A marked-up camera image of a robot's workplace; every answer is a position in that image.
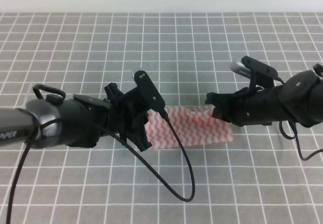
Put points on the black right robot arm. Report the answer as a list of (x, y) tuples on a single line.
[(299, 99)]

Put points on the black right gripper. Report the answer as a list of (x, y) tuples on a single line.
[(259, 109)]

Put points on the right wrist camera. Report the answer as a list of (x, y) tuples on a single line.
[(259, 74)]

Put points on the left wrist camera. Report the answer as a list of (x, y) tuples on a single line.
[(148, 91)]

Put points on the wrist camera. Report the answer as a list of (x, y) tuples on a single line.
[(259, 74), (148, 91)]

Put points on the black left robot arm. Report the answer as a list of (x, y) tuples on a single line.
[(77, 122)]

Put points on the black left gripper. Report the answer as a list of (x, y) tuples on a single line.
[(119, 113)]

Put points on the pink wavy striped towel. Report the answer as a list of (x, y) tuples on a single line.
[(194, 126)]

